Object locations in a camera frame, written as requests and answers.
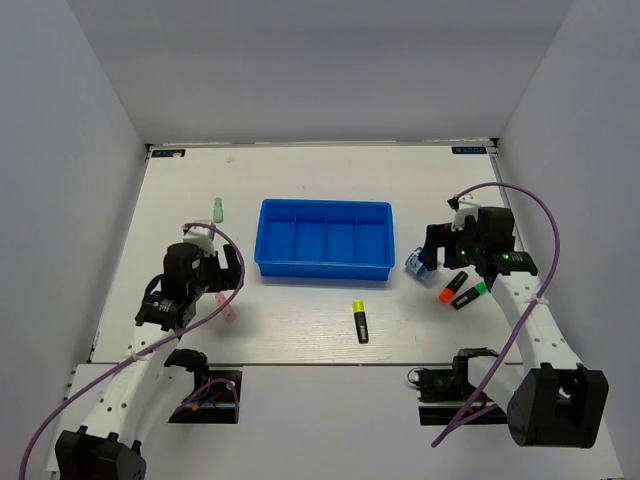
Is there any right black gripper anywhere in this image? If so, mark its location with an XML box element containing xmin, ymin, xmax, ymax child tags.
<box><xmin>418</xmin><ymin>217</ymin><xmax>485</xmax><ymax>271</ymax></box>

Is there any pink correction tape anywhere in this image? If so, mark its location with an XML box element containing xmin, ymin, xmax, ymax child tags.
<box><xmin>215</xmin><ymin>292</ymin><xmax>237</xmax><ymax>323</ymax></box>

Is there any orange cap highlighter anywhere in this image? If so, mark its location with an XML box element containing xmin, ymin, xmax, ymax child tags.
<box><xmin>438</xmin><ymin>271</ymin><xmax>469</xmax><ymax>304</ymax></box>

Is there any green cap highlighter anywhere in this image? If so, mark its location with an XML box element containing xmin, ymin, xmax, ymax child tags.
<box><xmin>451</xmin><ymin>281</ymin><xmax>488</xmax><ymax>310</ymax></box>

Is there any green correction tape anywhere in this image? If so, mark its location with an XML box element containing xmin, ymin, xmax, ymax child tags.
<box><xmin>212</xmin><ymin>197</ymin><xmax>224</xmax><ymax>223</ymax></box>

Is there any yellow cap highlighter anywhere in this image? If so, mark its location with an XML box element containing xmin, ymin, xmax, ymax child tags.
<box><xmin>352</xmin><ymin>300</ymin><xmax>369</xmax><ymax>344</ymax></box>

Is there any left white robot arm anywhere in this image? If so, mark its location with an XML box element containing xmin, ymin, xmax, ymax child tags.
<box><xmin>54</xmin><ymin>242</ymin><xmax>244</xmax><ymax>479</ymax></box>

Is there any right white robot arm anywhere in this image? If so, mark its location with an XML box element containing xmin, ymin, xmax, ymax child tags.
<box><xmin>417</xmin><ymin>207</ymin><xmax>609</xmax><ymax>449</ymax></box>

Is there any right blue corner label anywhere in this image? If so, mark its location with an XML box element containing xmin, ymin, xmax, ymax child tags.
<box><xmin>451</xmin><ymin>145</ymin><xmax>487</xmax><ymax>155</ymax></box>

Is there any blue corner label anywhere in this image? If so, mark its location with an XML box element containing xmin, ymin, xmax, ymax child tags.
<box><xmin>451</xmin><ymin>145</ymin><xmax>487</xmax><ymax>155</ymax></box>
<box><xmin>151</xmin><ymin>149</ymin><xmax>186</xmax><ymax>158</ymax></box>

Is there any blue plastic divided tray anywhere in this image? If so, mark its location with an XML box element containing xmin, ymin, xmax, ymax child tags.
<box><xmin>254</xmin><ymin>199</ymin><xmax>395</xmax><ymax>282</ymax></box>

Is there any left blue corner label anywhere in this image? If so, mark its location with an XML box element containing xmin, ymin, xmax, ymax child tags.
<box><xmin>151</xmin><ymin>149</ymin><xmax>186</xmax><ymax>158</ymax></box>

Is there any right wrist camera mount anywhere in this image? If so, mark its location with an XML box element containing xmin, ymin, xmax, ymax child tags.
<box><xmin>447</xmin><ymin>193</ymin><xmax>481</xmax><ymax>232</ymax></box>

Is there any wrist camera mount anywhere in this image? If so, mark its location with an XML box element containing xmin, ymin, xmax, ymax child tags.
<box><xmin>447</xmin><ymin>193</ymin><xmax>481</xmax><ymax>232</ymax></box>
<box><xmin>183</xmin><ymin>220</ymin><xmax>215</xmax><ymax>255</ymax></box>

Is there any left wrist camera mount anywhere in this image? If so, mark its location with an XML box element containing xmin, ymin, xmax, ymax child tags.
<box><xmin>183</xmin><ymin>220</ymin><xmax>215</xmax><ymax>255</ymax></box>

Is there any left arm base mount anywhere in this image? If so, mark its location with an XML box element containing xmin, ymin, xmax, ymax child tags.
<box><xmin>169</xmin><ymin>369</ymin><xmax>243</xmax><ymax>425</ymax></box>

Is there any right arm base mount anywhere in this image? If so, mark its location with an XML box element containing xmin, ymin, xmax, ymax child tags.
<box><xmin>407</xmin><ymin>367</ymin><xmax>507</xmax><ymax>426</ymax></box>

